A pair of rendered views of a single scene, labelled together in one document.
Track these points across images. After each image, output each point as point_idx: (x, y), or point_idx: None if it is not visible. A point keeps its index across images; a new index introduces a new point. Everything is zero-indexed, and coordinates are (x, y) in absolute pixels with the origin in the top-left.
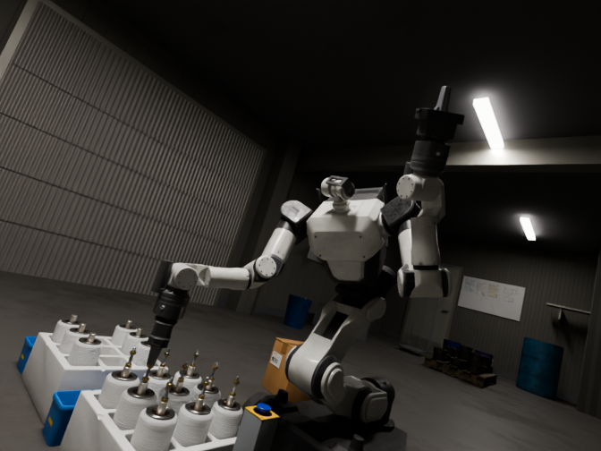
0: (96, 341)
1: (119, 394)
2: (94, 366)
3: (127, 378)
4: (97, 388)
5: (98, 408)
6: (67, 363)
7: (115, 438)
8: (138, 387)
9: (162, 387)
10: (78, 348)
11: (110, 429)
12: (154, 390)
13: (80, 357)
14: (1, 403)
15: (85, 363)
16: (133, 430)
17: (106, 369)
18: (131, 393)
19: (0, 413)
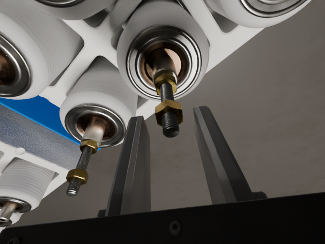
0: (0, 202)
1: (132, 102)
2: (28, 160)
3: (110, 118)
4: (36, 127)
5: (154, 105)
6: (58, 178)
7: (240, 45)
8: (137, 84)
9: (27, 23)
10: (40, 197)
11: (215, 64)
12: (50, 43)
13: (44, 182)
14: (90, 159)
15: (39, 170)
16: (207, 22)
17: (13, 148)
18: (184, 86)
19: (103, 151)
